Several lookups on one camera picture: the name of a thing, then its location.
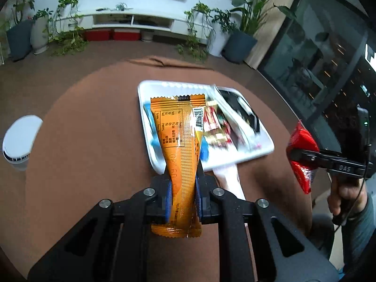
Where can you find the glass door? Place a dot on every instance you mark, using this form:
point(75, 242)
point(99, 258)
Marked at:
point(323, 64)

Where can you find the orange snack packet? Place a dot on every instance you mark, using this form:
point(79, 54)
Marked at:
point(176, 141)

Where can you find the trailing pothos plant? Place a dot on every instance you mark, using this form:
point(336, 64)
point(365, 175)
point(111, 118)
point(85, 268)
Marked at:
point(69, 39)

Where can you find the trailing vine plant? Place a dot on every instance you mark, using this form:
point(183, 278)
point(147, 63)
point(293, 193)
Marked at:
point(192, 50)

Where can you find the bushy plant in white pot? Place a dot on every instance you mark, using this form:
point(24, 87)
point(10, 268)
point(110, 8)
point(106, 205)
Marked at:
point(218, 44)

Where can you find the white plastic tray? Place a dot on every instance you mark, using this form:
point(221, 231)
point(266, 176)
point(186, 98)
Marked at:
point(176, 86)

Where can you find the white TV cabinet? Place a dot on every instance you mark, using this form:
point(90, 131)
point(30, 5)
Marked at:
point(152, 23)

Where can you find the white snack packet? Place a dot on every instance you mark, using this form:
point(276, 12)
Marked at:
point(229, 179)

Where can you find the large-leaf plant in dark pot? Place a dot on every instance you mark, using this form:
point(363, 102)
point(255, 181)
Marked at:
point(238, 48)

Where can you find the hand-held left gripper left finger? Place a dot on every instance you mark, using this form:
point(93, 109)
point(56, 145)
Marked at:
point(168, 202)

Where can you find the red patterned snack packet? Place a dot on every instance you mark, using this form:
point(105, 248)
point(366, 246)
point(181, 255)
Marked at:
point(213, 120)

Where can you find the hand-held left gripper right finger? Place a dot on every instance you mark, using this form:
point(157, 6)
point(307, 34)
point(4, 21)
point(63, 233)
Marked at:
point(199, 201)

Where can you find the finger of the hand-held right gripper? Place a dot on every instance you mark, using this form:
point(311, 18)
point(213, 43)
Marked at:
point(307, 156)

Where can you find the plant in dark grey pot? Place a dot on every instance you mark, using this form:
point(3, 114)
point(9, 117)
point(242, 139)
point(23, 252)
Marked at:
point(19, 41)

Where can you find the plant in tall white pot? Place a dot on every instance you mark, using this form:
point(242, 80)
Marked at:
point(39, 39)

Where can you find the shiny red snack packet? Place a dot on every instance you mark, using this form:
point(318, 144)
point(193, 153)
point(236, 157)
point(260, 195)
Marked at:
point(302, 138)

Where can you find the beige curtain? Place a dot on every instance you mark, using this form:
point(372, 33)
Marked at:
point(273, 35)

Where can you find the small white pot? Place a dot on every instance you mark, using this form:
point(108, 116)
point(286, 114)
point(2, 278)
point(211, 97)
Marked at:
point(147, 36)

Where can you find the person's right hand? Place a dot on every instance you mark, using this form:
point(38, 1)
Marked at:
point(346, 194)

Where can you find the light blue snack packet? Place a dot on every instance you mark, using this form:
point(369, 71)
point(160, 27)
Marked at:
point(149, 117)

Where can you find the person's right forearm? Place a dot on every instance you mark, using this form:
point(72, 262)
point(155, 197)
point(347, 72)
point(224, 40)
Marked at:
point(359, 232)

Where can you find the white round stool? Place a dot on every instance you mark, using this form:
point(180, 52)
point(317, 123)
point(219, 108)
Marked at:
point(20, 138)

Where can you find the black snack packet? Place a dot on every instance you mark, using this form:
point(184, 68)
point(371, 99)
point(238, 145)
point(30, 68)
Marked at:
point(235, 102)

